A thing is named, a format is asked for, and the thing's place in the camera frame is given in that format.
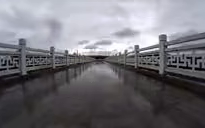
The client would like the white stone balustrade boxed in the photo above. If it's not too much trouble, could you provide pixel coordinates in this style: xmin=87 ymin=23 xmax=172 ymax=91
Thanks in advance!
xmin=104 ymin=29 xmax=205 ymax=82
xmin=0 ymin=38 xmax=96 ymax=80

